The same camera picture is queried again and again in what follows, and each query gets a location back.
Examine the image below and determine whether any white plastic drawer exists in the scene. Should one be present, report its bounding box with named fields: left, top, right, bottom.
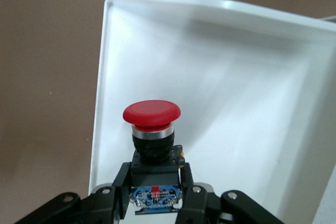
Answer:
left=87, top=0, right=336, bottom=224

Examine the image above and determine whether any red mushroom push button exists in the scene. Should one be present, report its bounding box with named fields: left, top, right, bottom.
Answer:
left=122, top=99, right=186, bottom=216

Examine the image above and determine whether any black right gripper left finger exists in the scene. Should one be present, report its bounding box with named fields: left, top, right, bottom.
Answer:
left=88, top=162, right=132, bottom=224

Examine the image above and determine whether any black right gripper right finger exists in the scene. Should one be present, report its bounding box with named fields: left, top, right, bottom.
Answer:
left=175, top=162, right=219, bottom=224

